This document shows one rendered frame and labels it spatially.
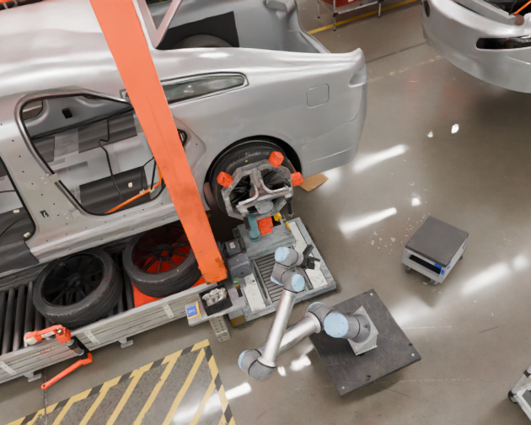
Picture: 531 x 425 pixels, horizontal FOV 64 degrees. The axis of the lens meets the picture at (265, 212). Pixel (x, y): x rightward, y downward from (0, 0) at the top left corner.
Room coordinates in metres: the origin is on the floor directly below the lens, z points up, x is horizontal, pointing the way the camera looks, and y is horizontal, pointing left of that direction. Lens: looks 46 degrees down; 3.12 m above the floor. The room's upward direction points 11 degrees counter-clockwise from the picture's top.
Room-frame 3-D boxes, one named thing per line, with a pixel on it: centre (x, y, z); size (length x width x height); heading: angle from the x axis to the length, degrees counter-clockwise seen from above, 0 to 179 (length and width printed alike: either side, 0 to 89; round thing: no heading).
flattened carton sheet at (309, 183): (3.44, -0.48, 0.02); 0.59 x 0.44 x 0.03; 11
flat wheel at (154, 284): (2.33, 0.89, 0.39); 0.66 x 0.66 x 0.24
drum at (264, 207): (2.33, 0.01, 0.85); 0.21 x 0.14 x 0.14; 11
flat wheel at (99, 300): (2.19, 1.61, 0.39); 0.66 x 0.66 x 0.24
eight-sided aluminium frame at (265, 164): (2.40, 0.03, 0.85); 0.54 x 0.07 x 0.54; 101
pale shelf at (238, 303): (1.73, 0.49, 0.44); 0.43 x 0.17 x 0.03; 101
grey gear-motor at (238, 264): (2.27, 0.32, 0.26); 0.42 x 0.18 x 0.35; 11
